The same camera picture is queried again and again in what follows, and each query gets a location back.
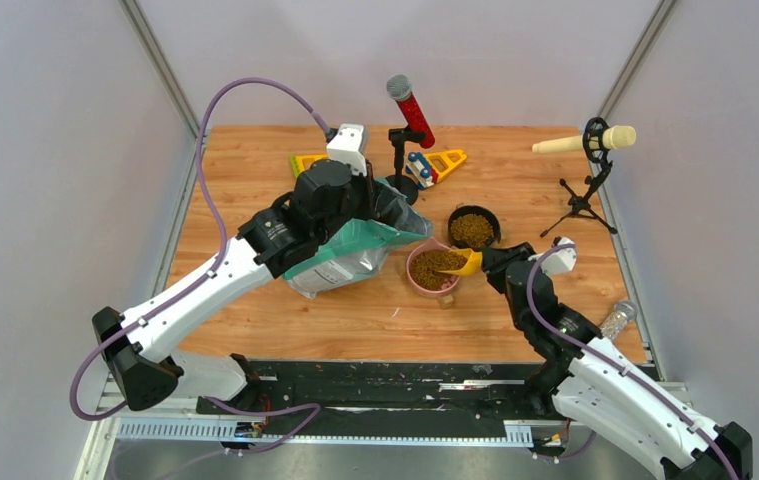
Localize black pet bowl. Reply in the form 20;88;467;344
447;205;502;250

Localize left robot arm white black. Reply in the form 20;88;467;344
92;160;411;413

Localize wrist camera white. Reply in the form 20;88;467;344
326;123;369;176
529;237;577;277

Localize red glitter microphone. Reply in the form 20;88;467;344
386;74;435;149

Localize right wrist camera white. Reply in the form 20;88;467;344
529;237;577;277

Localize cream microphone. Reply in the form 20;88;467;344
531;125;637;154

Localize black round-base mic stand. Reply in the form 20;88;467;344
386;127;426;205

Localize small wooden block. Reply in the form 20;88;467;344
437;295;455;310

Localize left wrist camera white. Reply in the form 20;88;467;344
326;123;369;176

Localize green pet food bag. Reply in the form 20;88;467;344
282;205;433;298

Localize brown pet food kibble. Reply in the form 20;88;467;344
409;214;495;291

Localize yellow green toy triangle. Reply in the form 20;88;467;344
289;154;327;177

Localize blue white toy car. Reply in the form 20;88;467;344
405;152;438;190

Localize silver glitter microphone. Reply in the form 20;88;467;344
599;299;638;341

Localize yellow orange toy triangle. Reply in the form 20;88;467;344
425;149;468;184

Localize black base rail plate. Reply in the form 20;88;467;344
221;359;569;439

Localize yellow scoop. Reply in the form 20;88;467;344
440;248;483;276

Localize pink cat-ear pet bowl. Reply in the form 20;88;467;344
405;238;465;298

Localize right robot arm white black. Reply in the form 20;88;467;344
480;238;754;479

